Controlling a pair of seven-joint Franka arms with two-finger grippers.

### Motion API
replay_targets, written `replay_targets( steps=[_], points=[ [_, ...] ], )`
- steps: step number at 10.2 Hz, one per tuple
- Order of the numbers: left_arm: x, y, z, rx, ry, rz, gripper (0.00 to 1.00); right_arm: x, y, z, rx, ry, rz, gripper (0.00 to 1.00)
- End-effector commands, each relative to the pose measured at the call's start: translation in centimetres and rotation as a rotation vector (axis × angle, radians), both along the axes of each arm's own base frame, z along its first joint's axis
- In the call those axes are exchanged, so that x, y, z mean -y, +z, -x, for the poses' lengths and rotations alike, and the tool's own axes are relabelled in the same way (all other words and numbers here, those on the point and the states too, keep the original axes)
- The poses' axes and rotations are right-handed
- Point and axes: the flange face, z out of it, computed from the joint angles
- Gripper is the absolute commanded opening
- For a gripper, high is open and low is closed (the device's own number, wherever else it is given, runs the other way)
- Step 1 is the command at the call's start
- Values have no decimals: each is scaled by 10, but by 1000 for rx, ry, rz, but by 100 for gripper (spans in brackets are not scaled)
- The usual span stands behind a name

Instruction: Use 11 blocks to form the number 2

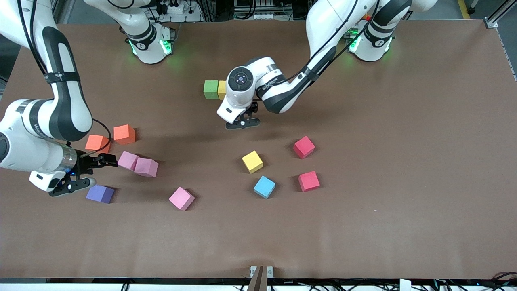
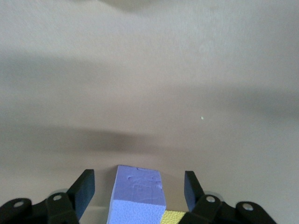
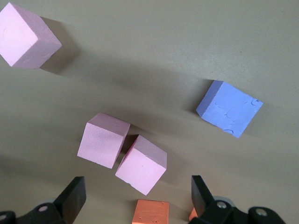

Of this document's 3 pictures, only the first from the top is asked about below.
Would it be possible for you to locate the light blue foam cube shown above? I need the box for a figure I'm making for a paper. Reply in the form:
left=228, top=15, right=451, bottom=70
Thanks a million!
left=253, top=175, right=276, bottom=199

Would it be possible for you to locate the brown paper table cover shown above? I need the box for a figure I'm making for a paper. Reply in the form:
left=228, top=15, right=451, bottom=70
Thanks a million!
left=0, top=18, right=517, bottom=281

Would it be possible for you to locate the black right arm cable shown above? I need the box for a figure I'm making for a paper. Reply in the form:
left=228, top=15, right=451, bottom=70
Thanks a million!
left=80, top=118, right=112, bottom=158

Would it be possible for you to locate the pink foam cube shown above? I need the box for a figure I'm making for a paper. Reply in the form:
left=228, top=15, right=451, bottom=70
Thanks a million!
left=168, top=186, right=195, bottom=211
left=118, top=151, right=139, bottom=171
left=134, top=157, right=159, bottom=178

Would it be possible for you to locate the green foam cube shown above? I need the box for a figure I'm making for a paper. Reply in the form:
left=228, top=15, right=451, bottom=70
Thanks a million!
left=203, top=80, right=219, bottom=100

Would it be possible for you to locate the purple foam cube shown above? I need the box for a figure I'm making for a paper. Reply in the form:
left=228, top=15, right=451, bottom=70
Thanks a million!
left=85, top=185, right=115, bottom=204

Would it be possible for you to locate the red foam cube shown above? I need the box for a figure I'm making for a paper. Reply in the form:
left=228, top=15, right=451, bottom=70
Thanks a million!
left=298, top=171, right=321, bottom=192
left=293, top=135, right=316, bottom=159

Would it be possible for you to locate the black cable loop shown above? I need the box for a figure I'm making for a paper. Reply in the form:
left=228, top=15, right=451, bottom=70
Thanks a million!
left=491, top=272, right=517, bottom=285

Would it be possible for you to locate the grey metal camera bracket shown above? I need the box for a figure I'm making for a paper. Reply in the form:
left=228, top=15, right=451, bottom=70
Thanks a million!
left=250, top=265, right=274, bottom=291

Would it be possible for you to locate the aluminium frame profile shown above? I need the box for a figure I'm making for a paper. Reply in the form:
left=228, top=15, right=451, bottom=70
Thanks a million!
left=483, top=0, right=517, bottom=81

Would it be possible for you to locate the grey control box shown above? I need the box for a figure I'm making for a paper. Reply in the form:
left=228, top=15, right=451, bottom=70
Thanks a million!
left=233, top=0, right=309, bottom=20

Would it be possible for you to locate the white power strip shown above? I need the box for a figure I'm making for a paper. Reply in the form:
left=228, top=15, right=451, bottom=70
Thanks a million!
left=160, top=0, right=190, bottom=15

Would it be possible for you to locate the orange foam cube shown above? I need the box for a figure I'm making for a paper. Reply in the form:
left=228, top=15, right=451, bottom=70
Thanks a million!
left=113, top=124, right=136, bottom=145
left=85, top=135, right=111, bottom=154

